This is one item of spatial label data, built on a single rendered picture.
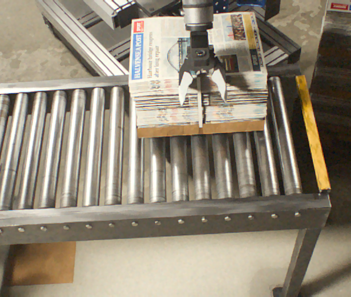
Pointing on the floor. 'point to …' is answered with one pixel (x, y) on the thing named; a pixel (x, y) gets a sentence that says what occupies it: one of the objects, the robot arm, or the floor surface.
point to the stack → (344, 75)
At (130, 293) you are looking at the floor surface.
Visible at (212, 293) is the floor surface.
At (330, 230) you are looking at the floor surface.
